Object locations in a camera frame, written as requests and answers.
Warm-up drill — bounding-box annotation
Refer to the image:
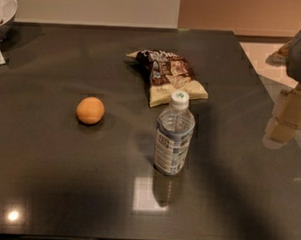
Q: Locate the clear plastic water bottle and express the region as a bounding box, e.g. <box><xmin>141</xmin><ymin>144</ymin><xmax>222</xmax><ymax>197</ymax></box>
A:
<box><xmin>154</xmin><ymin>90</ymin><xmax>195</xmax><ymax>176</ymax></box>

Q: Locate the grey metal bowl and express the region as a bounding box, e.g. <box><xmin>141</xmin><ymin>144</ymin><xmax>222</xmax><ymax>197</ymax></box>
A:
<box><xmin>0</xmin><ymin>0</ymin><xmax>18</xmax><ymax>42</ymax></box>

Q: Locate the brown chip bag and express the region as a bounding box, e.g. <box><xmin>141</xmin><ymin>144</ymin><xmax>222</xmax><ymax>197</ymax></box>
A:
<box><xmin>127</xmin><ymin>50</ymin><xmax>209</xmax><ymax>107</ymax></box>

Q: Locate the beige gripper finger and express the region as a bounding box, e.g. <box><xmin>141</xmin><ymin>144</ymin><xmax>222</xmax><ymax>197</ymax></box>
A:
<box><xmin>268</xmin><ymin>83</ymin><xmax>301</xmax><ymax>144</ymax></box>

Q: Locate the orange fruit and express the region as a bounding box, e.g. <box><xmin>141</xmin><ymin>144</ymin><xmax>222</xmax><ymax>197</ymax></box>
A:
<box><xmin>76</xmin><ymin>96</ymin><xmax>105</xmax><ymax>125</ymax></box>

